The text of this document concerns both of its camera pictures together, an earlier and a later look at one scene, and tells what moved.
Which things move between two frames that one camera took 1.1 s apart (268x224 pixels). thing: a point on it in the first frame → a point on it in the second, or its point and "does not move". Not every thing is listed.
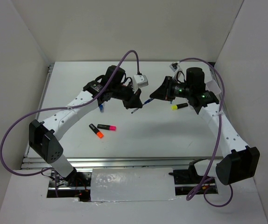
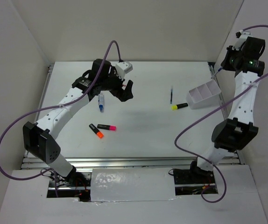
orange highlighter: [98, 133] does not move
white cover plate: [132, 184] does not move
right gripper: [164, 91] → [225, 64]
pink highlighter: [107, 127] does not move
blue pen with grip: [151, 99] → [219, 69]
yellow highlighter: [175, 107] does not move
